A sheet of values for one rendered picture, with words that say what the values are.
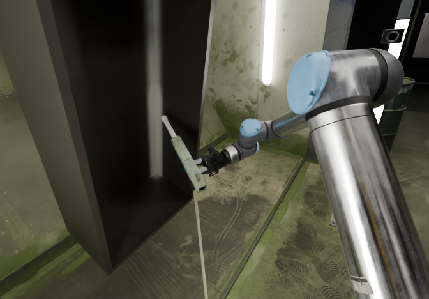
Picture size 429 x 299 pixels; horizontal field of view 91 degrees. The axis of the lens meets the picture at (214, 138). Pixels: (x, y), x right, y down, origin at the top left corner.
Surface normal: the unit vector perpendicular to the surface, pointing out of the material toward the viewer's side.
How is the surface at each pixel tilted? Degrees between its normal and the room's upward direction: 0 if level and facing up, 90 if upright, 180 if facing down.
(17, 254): 57
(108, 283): 0
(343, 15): 90
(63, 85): 102
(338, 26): 90
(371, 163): 52
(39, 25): 90
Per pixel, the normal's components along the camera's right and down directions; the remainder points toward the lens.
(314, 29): -0.57, 0.37
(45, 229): 0.66, -0.32
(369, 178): -0.28, -0.19
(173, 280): -0.05, -0.91
